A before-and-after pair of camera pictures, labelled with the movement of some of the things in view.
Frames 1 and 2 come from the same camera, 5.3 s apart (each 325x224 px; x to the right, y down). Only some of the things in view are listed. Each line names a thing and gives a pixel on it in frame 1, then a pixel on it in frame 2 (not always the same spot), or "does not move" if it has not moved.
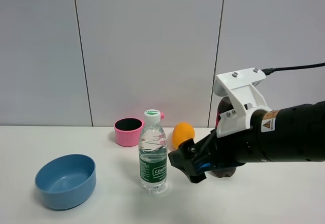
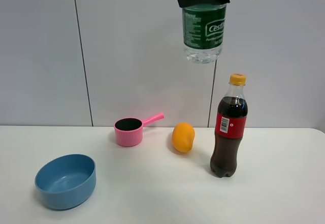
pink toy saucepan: (128, 131) does not move
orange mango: (182, 132) does not move
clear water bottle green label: (153, 154) -> (203, 27)
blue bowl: (67, 182) does not move
